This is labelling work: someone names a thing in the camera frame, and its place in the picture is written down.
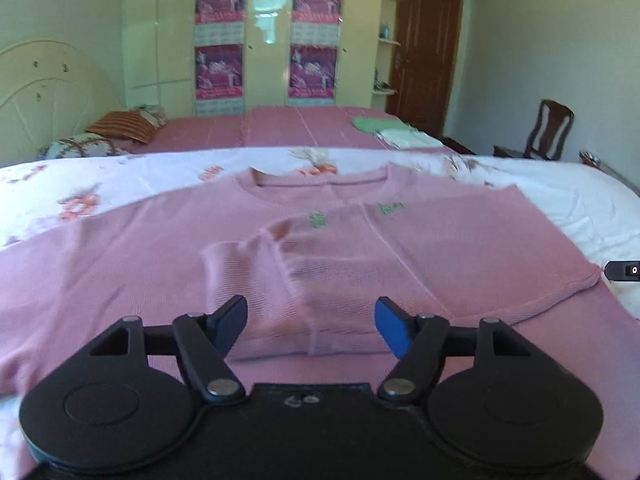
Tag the green patterned pillow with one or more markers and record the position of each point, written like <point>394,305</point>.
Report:
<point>80,147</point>

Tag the purple wall calendar poster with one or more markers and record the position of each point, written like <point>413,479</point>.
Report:
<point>317,0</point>
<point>219,75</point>
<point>312,72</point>
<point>221,0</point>

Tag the green folded cloth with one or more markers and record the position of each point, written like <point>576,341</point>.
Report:
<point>375,124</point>

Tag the small floral cushion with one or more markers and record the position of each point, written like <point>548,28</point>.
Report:
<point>152,115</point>

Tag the brown striped pillow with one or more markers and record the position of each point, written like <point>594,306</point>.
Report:
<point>122,125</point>

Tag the white folded cloth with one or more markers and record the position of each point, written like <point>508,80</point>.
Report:
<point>407,139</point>

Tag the cream glossy wardrobe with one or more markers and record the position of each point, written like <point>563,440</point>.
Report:
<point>270,75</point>

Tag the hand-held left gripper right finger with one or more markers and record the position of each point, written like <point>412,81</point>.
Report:
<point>392,327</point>

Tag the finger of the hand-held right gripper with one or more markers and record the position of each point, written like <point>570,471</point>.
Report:
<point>622,270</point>

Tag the brown wooden door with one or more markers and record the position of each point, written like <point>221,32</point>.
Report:
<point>425,60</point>

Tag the small blue bottle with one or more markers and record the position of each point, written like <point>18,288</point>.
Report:
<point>384,31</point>

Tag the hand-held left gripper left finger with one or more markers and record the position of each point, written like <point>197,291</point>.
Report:
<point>234,312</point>

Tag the wooden tv cabinet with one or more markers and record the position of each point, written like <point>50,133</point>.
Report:
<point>592,160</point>

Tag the cream curved headboard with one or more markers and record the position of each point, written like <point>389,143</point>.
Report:
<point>45,95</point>

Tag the pink knit sweater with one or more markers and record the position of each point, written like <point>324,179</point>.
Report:
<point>425,250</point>

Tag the bed with pink checked cover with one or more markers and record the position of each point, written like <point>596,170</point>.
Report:
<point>300,130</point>

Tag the dark wooden chair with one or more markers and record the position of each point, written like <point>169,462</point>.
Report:
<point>547,130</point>

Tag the cream corner shelf unit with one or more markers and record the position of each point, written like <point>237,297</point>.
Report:
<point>385,92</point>

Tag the white floral bedsheet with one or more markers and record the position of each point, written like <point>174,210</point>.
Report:
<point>150,175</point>

